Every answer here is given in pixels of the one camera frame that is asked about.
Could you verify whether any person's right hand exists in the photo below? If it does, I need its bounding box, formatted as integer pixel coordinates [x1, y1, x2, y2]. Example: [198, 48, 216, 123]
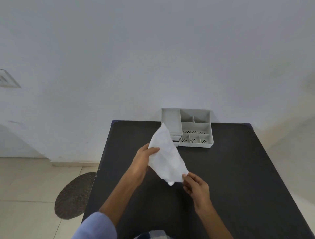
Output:
[182, 172, 212, 212]

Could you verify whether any person's left hand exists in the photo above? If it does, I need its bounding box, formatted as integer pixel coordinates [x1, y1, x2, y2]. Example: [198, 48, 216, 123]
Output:
[130, 143, 160, 185]

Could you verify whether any white cloth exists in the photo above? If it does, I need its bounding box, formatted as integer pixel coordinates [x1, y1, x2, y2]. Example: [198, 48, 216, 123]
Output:
[148, 123, 189, 186]

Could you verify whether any person's right forearm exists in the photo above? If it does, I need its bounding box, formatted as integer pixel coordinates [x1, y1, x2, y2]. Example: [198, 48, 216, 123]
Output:
[194, 203, 234, 239]

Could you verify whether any person's left forearm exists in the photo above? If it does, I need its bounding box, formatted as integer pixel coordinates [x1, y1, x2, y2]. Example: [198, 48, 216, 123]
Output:
[98, 174, 145, 227]

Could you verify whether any black table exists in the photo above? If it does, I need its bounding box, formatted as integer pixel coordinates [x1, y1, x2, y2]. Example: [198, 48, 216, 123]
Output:
[81, 120, 315, 239]

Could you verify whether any white plastic organizer tray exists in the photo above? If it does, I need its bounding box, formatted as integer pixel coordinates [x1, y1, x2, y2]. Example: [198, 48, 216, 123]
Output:
[161, 108, 214, 148]

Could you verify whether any brown woven floor mat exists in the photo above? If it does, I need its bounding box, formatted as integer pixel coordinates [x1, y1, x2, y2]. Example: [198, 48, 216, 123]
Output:
[54, 172, 97, 220]

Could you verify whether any light blue shirt sleeve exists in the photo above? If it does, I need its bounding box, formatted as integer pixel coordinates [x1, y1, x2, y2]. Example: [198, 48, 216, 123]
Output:
[71, 212, 118, 239]

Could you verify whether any white wall vent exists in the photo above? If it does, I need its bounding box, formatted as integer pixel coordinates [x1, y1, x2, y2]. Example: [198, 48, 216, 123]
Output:
[0, 69, 21, 89]

